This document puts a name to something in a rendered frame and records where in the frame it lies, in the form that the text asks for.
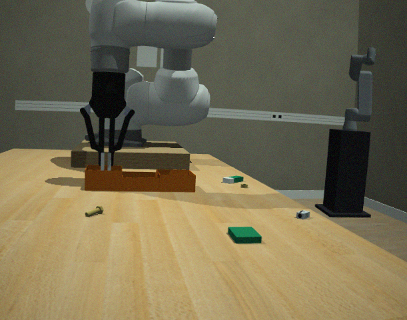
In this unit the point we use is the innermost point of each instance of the orange three-compartment bin rack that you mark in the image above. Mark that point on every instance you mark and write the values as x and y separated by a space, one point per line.
163 180

